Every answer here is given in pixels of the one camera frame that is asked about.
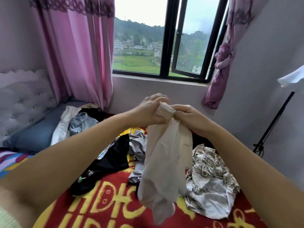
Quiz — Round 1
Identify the person's left hand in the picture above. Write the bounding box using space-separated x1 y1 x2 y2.
127 93 171 128

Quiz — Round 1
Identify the person's right hand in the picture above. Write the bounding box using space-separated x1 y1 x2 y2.
170 104 215 139

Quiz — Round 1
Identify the pile of mixed clothes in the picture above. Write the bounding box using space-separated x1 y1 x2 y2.
50 104 241 221

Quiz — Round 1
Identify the black printed t-shirt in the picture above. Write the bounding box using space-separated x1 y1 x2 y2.
70 134 131 197

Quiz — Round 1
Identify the person's left forearm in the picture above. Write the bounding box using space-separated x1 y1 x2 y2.
0 111 143 228

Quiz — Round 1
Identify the person's right forearm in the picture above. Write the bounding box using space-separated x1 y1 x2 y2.
204 123 304 228

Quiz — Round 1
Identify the white bed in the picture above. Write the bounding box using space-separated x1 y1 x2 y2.
0 69 269 228

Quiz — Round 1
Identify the black framed window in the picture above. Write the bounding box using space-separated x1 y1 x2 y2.
112 0 231 84

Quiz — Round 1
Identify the tied pink curtain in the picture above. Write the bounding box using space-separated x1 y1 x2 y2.
203 0 272 111

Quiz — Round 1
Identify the wide pink curtain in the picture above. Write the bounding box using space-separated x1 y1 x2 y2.
28 0 116 111

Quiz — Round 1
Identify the red bedsheet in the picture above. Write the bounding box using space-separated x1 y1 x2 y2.
32 126 269 228

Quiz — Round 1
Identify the grey pillow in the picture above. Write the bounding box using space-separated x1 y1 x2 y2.
2 100 90 153

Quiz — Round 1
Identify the white tufted headboard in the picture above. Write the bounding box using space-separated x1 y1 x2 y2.
0 69 59 146

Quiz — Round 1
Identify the colourful patterned pillow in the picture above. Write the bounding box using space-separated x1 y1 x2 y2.
0 149 35 180

